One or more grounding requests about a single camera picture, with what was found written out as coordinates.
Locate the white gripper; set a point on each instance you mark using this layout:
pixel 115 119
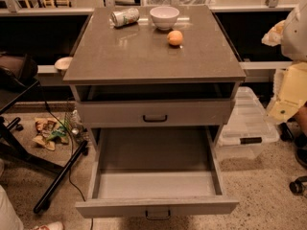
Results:
pixel 295 37

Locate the orange fruit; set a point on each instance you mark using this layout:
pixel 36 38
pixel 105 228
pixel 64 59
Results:
pixel 175 38

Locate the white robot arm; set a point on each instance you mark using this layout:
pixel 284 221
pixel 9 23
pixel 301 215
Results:
pixel 291 34

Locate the closed grey upper drawer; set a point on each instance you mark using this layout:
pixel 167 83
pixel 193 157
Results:
pixel 155 114

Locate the open grey drawer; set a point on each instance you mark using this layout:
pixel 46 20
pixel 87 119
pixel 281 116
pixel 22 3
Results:
pixel 156 173

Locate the grey drawer cabinet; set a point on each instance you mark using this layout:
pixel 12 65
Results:
pixel 137 64

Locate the clear plastic storage bin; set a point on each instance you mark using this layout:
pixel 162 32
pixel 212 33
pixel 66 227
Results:
pixel 247 131

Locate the black chair caster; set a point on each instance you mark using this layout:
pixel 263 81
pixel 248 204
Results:
pixel 297 187

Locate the white ceramic bowl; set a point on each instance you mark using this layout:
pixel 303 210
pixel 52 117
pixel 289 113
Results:
pixel 164 17

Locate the lying drink can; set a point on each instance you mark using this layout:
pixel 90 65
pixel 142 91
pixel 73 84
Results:
pixel 125 17

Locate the plastic water bottle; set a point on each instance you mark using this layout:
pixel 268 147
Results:
pixel 76 126

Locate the small round side bowl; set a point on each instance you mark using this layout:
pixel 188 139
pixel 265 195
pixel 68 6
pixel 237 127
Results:
pixel 63 63

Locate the snack bag pile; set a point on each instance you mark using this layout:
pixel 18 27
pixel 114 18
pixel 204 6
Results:
pixel 48 132

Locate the person leg white trousers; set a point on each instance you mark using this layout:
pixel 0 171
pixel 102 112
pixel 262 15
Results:
pixel 9 220

